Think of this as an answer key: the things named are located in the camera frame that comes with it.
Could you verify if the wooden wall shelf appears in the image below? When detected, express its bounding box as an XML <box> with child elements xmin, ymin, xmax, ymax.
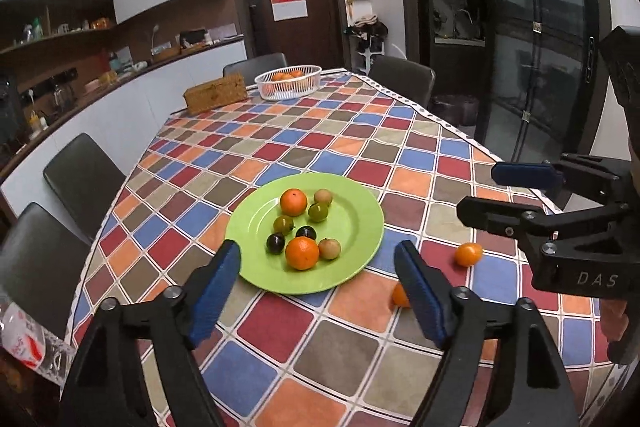
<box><xmin>0</xmin><ymin>0</ymin><xmax>119</xmax><ymax>56</ymax></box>

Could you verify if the woven rattan box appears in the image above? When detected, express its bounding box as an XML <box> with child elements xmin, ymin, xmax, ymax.
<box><xmin>183</xmin><ymin>73</ymin><xmax>249</xmax><ymax>116</ymax></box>

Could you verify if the cart with bags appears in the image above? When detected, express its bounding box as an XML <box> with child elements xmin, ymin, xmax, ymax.
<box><xmin>345</xmin><ymin>15</ymin><xmax>390</xmax><ymax>70</ymax></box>

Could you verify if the white counter cabinet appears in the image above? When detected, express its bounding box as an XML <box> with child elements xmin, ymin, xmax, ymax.
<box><xmin>0</xmin><ymin>34</ymin><xmax>249</xmax><ymax>220</ymax></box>

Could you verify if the large orange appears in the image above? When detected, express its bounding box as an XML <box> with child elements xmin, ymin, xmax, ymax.
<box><xmin>279</xmin><ymin>188</ymin><xmax>309</xmax><ymax>216</ymax></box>
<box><xmin>285</xmin><ymin>236</ymin><xmax>321</xmax><ymax>271</ymax></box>

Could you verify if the person's right hand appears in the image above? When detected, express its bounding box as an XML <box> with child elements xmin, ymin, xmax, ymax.
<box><xmin>601</xmin><ymin>298</ymin><xmax>632</xmax><ymax>364</ymax></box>

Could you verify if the dark grey dining chair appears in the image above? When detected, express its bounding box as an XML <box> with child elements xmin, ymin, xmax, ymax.
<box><xmin>0</xmin><ymin>202</ymin><xmax>92</xmax><ymax>339</ymax></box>
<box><xmin>368</xmin><ymin>56</ymin><xmax>436</xmax><ymax>108</ymax></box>
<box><xmin>43</xmin><ymin>133</ymin><xmax>127</xmax><ymax>244</ymax></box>
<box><xmin>222</xmin><ymin>53</ymin><xmax>289</xmax><ymax>78</ymax></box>

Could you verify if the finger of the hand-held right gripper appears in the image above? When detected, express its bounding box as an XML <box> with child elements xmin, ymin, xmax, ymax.
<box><xmin>456</xmin><ymin>195</ymin><xmax>629</xmax><ymax>259</ymax></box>
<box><xmin>491</xmin><ymin>153</ymin><xmax>632</xmax><ymax>208</ymax></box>

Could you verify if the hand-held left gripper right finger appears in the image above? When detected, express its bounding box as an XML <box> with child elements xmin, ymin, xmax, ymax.
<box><xmin>394</xmin><ymin>239</ymin><xmax>584</xmax><ymax>427</ymax></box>

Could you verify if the green plate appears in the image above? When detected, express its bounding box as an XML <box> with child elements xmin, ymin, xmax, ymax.
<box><xmin>224</xmin><ymin>173</ymin><xmax>385</xmax><ymax>295</ymax></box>

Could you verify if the clear plastic water bottle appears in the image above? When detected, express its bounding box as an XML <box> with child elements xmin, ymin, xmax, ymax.
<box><xmin>0</xmin><ymin>292</ymin><xmax>77</xmax><ymax>389</ymax></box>

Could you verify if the black coffee machine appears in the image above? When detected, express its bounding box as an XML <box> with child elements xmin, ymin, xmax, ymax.
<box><xmin>0</xmin><ymin>74</ymin><xmax>24</xmax><ymax>146</ymax></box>

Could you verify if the white plastic basket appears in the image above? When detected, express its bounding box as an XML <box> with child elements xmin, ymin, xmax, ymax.
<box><xmin>254</xmin><ymin>65</ymin><xmax>322</xmax><ymax>102</ymax></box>

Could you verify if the glass sliding door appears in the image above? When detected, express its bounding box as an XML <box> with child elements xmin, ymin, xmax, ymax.
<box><xmin>469</xmin><ymin>0</ymin><xmax>617</xmax><ymax>164</ymax></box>

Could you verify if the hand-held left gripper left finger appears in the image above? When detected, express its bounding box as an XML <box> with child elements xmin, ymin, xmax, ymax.
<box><xmin>57</xmin><ymin>238</ymin><xmax>243</xmax><ymax>427</ymax></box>

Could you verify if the checkered colourful tablecloth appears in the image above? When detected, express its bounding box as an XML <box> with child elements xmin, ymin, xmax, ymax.
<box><xmin>65</xmin><ymin>67</ymin><xmax>627</xmax><ymax>427</ymax></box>

